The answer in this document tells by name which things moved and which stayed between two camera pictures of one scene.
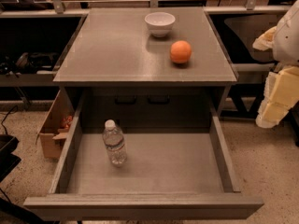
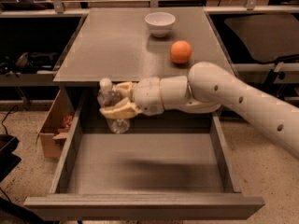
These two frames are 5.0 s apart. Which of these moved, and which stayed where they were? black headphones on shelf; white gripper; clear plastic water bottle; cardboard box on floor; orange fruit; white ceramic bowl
Moved: white gripper; clear plastic water bottle
Stayed: black headphones on shelf; white ceramic bowl; cardboard box on floor; orange fruit
